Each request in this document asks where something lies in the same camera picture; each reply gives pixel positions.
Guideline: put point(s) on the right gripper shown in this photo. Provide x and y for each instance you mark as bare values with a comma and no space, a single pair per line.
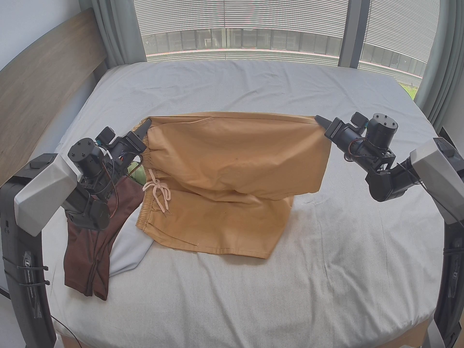
344,134

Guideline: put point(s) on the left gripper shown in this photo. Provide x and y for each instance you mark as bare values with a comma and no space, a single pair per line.
127,145

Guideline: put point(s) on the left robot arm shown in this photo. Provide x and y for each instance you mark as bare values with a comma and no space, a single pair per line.
36,194

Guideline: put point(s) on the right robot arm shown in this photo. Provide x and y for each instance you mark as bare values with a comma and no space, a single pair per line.
431,172

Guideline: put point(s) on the bed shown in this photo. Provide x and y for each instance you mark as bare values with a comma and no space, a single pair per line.
232,89

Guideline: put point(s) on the green garment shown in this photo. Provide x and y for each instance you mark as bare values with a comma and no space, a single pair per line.
137,174

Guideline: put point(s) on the grey-green curtain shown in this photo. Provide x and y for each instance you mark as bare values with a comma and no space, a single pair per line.
116,20
444,67

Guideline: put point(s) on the pale grey garment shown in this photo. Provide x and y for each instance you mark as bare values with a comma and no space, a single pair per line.
130,252

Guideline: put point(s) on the brown garment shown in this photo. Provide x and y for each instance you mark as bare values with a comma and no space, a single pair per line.
90,252

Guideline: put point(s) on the window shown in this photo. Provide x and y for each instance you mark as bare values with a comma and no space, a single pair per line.
239,13

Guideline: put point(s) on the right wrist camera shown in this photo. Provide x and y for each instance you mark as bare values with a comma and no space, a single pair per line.
359,120

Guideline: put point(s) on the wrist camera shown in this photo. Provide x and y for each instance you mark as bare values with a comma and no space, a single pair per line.
359,120
107,135

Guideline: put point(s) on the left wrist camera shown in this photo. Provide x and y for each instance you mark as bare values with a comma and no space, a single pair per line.
107,135

